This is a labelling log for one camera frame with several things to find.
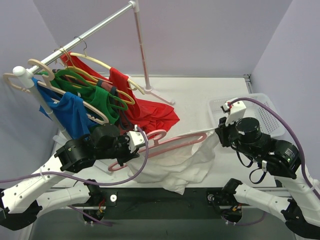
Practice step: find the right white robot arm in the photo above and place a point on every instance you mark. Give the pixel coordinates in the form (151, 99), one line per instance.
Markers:
(281, 159)

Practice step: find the white plastic basket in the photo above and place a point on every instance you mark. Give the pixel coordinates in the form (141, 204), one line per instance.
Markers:
(268, 123)

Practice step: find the white tank top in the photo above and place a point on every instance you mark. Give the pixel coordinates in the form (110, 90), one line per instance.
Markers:
(175, 169)

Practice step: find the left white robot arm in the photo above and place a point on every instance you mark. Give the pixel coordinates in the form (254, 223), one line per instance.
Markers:
(54, 184)

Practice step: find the blue tank top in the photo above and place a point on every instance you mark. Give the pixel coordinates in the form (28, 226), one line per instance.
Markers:
(69, 110)

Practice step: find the beige hanger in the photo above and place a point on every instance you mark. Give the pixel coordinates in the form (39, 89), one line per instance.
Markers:
(21, 79)

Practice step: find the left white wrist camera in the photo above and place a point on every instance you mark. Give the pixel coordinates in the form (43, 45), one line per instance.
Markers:
(136, 139)

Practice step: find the green tank top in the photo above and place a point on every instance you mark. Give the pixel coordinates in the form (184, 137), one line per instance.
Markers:
(71, 111)

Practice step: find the maroon tank top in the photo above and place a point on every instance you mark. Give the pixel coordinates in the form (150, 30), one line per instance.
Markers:
(123, 122)

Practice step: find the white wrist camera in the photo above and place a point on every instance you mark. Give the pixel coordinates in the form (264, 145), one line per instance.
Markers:
(136, 139)
(235, 111)

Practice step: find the yellow hanger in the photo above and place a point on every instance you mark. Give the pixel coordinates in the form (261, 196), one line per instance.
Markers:
(121, 83)

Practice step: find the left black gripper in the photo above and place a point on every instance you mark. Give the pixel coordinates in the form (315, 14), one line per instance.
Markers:
(124, 149)

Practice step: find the green hanger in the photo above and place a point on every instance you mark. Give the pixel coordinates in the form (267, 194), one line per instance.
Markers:
(75, 77)

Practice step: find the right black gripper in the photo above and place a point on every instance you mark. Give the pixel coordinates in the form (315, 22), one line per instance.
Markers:
(222, 133)

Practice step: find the silver clothes rack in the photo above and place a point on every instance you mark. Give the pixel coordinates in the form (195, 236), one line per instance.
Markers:
(131, 5)

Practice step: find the red tank top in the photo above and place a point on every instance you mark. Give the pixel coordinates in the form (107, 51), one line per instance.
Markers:
(152, 115)

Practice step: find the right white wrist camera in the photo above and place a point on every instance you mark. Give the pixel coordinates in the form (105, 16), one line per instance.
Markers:
(235, 111)

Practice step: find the cream hanger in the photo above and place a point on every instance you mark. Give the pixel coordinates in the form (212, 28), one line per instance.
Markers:
(132, 85)

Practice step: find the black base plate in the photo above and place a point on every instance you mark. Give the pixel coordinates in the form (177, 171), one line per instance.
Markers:
(197, 203)

